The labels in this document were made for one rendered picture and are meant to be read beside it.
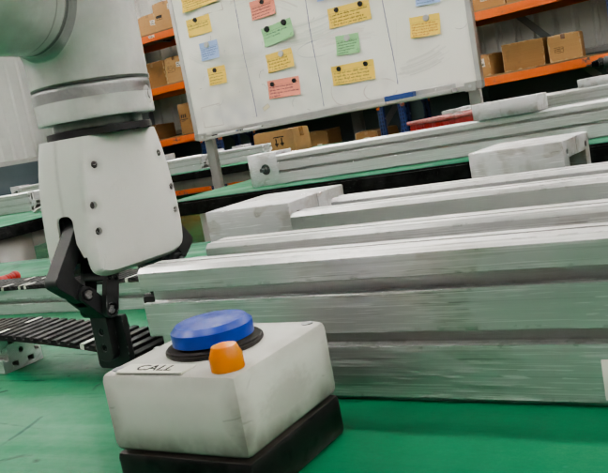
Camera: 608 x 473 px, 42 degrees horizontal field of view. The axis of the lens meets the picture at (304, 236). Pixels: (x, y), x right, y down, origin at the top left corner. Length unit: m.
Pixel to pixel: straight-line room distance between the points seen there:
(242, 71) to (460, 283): 3.50
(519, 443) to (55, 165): 0.35
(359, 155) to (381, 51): 1.40
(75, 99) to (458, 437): 0.33
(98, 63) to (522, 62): 9.78
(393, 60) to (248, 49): 0.75
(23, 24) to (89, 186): 0.11
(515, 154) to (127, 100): 0.43
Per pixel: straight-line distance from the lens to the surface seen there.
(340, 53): 3.61
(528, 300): 0.40
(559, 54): 10.16
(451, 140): 2.08
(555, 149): 0.83
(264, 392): 0.35
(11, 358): 0.71
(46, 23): 0.54
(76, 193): 0.56
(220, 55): 3.95
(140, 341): 0.62
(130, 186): 0.58
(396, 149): 2.13
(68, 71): 0.56
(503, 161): 0.85
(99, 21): 0.57
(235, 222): 0.70
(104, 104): 0.56
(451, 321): 0.41
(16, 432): 0.55
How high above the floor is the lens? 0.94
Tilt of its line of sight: 8 degrees down
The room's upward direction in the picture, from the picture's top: 10 degrees counter-clockwise
